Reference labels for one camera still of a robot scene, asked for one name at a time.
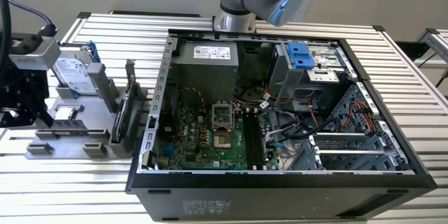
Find thin metal locking lever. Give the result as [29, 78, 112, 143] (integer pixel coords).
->
[231, 101, 239, 131]

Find red black twisted wire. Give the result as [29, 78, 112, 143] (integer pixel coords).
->
[179, 86, 208, 112]

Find silver CPU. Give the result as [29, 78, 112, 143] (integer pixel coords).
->
[55, 107, 76, 120]

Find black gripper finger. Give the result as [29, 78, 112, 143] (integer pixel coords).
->
[33, 101, 55, 130]

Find grey power supply unit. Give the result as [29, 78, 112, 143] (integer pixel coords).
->
[171, 41, 241, 104]

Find black cable bundle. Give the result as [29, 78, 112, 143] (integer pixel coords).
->
[271, 112, 339, 146]

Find green graphics card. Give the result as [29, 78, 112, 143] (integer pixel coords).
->
[111, 59, 137, 143]

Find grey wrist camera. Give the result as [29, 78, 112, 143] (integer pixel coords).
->
[8, 34, 61, 72]

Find silver socket cover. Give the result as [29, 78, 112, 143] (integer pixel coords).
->
[212, 100, 235, 130]

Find grey parts rack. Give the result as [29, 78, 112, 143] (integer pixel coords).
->
[23, 62, 148, 161]

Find white case label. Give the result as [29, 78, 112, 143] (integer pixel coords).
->
[181, 199, 232, 216]

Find metal slat side table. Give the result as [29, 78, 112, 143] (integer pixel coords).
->
[413, 27, 448, 68]

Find black PC case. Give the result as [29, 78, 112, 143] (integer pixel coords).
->
[124, 28, 439, 222]

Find grey wires with white tags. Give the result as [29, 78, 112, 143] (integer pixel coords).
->
[232, 91, 281, 112]

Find low silver disk bay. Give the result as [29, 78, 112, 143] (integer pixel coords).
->
[289, 132, 411, 172]

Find orange yellow wire bundle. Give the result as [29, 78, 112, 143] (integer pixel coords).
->
[349, 100, 376, 133]

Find thin grey camera cable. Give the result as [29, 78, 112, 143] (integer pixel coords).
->
[5, 0, 57, 37]

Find black RAM slot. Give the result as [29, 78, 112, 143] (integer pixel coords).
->
[247, 109, 259, 170]
[243, 109, 255, 170]
[255, 109, 268, 170]
[251, 109, 263, 170]

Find green motherboard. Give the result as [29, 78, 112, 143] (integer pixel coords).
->
[156, 87, 281, 171]

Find hard disk in blue carrier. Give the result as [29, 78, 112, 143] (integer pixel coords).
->
[52, 39, 103, 97]

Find CPU socket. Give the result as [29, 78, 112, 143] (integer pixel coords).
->
[212, 129, 235, 150]

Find tall grey drive cage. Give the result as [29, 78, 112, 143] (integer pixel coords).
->
[268, 40, 353, 113]

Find thick black cable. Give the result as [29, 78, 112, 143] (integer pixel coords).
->
[0, 0, 12, 51]

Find blue expansion slot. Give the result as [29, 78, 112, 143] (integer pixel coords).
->
[180, 165, 236, 170]

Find blue drive bay latch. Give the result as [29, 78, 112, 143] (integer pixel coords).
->
[287, 41, 313, 69]

